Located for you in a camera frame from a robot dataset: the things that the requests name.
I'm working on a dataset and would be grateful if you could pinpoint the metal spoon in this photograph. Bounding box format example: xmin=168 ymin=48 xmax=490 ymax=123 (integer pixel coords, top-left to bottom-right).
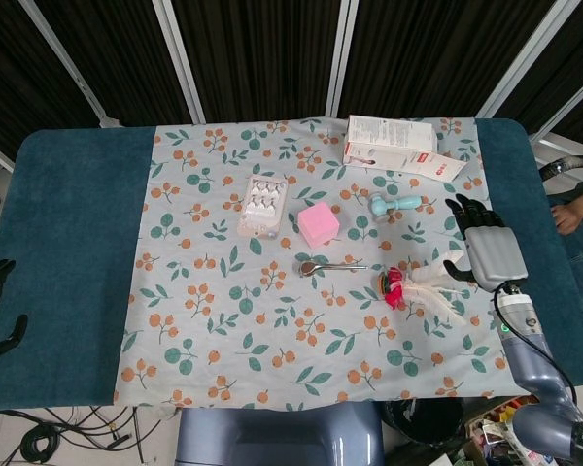
xmin=297 ymin=260 xmax=369 ymax=278

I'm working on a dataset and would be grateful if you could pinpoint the white lamp box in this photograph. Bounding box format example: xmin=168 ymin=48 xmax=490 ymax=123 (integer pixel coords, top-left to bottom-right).
xmin=341 ymin=115 xmax=469 ymax=183

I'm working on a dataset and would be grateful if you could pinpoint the black trash bin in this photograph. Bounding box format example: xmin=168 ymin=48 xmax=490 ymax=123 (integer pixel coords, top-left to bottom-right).
xmin=381 ymin=398 xmax=465 ymax=466

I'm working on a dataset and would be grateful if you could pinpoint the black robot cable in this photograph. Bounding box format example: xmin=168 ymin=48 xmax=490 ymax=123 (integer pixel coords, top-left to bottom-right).
xmin=493 ymin=284 xmax=578 ymax=407

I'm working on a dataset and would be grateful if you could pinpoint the red and white feather toy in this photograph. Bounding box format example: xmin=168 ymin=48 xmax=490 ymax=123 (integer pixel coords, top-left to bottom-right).
xmin=377 ymin=250 xmax=471 ymax=329

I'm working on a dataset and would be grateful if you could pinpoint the blister pack of pills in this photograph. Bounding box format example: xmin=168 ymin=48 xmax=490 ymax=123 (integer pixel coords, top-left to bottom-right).
xmin=237 ymin=175 xmax=290 ymax=240

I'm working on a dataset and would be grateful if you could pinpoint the floral tablecloth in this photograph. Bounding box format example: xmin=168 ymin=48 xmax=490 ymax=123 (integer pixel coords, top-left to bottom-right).
xmin=112 ymin=116 xmax=522 ymax=412

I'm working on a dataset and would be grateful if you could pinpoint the pink cube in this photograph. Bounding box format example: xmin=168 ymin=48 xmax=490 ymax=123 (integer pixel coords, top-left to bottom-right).
xmin=297 ymin=204 xmax=341 ymax=250

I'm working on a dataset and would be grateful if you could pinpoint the teal table cover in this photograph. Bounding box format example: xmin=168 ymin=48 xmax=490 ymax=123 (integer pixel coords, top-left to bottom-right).
xmin=0 ymin=117 xmax=583 ymax=406

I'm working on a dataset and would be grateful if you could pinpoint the black cable bundle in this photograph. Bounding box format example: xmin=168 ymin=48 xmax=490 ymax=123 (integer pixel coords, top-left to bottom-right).
xmin=0 ymin=406 xmax=176 ymax=466

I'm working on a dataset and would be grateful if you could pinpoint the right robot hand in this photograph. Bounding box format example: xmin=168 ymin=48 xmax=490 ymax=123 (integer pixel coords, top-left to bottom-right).
xmin=442 ymin=193 xmax=530 ymax=293

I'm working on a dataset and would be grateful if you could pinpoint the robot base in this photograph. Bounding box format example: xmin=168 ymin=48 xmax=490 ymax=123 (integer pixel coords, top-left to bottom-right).
xmin=176 ymin=401 xmax=386 ymax=466

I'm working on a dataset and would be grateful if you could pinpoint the teal handheld massager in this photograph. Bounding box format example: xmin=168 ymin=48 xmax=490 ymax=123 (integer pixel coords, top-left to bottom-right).
xmin=371 ymin=192 xmax=422 ymax=220

